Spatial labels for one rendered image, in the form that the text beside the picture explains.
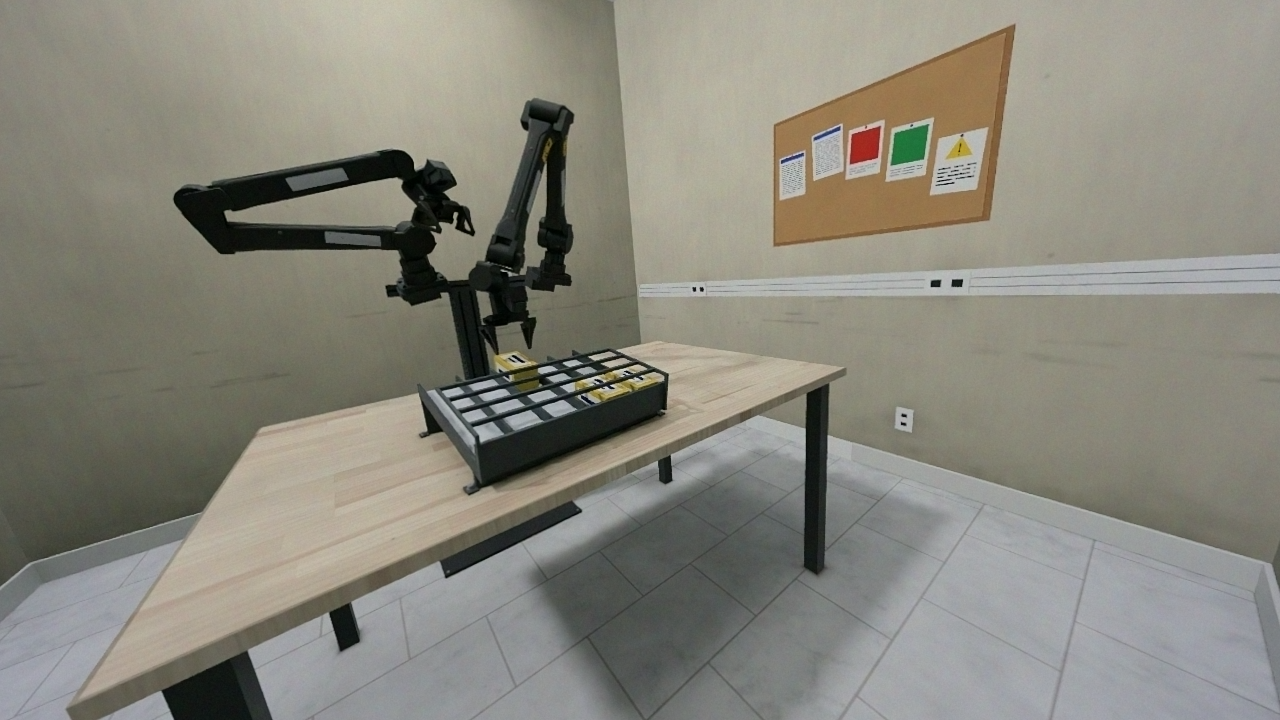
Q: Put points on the black flat rectangular panel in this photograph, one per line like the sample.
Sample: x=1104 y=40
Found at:
x=514 y=449

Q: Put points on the yellow and white butter carton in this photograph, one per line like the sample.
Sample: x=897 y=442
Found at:
x=631 y=384
x=601 y=394
x=515 y=360

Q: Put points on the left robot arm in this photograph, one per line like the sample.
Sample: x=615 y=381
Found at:
x=506 y=247

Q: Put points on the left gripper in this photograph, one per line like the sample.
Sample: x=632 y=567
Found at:
x=489 y=332

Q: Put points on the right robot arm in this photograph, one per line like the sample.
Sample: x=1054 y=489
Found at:
x=202 y=207

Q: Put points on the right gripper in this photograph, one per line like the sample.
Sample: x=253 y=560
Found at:
x=444 y=211

